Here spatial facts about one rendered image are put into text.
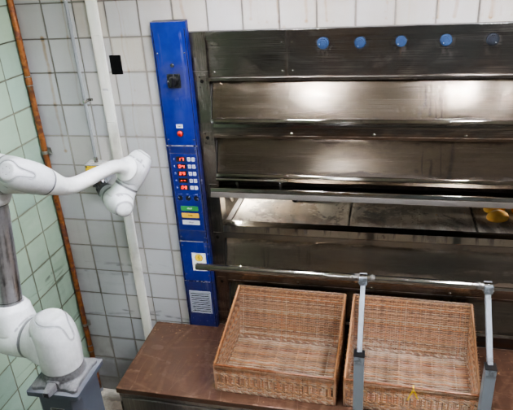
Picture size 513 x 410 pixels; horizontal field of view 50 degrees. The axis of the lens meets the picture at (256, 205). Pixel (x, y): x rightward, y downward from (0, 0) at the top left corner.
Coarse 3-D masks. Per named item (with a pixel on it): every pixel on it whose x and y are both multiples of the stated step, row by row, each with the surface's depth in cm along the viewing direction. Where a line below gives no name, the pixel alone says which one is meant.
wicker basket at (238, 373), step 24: (240, 288) 284; (264, 288) 280; (240, 312) 286; (264, 312) 282; (312, 312) 276; (336, 312) 273; (240, 336) 287; (264, 336) 285; (288, 336) 282; (312, 336) 278; (336, 336) 275; (216, 360) 250; (240, 360) 271; (264, 360) 269; (288, 360) 268; (312, 360) 267; (336, 360) 242; (216, 384) 253; (240, 384) 250; (264, 384) 246; (288, 384) 243; (312, 384) 240; (336, 384) 242
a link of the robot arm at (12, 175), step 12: (12, 156) 183; (0, 168) 176; (12, 168) 175; (24, 168) 178; (36, 168) 182; (48, 168) 189; (0, 180) 177; (12, 180) 176; (24, 180) 178; (36, 180) 182; (48, 180) 187; (12, 192) 184; (24, 192) 184; (36, 192) 186; (48, 192) 190
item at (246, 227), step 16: (224, 224) 274; (240, 224) 273; (256, 224) 272; (272, 224) 271; (288, 224) 270; (304, 224) 269; (384, 240) 257; (400, 240) 256; (416, 240) 254; (432, 240) 252; (448, 240) 251; (464, 240) 249; (480, 240) 247; (496, 240) 246; (512, 240) 244
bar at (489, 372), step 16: (240, 272) 237; (256, 272) 235; (272, 272) 234; (288, 272) 232; (304, 272) 231; (320, 272) 230; (464, 288) 218; (480, 288) 216; (496, 368) 204; (480, 400) 211
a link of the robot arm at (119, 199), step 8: (120, 184) 232; (112, 192) 232; (120, 192) 231; (128, 192) 233; (136, 192) 237; (104, 200) 235; (112, 200) 230; (120, 200) 228; (128, 200) 230; (112, 208) 229; (120, 208) 229; (128, 208) 230
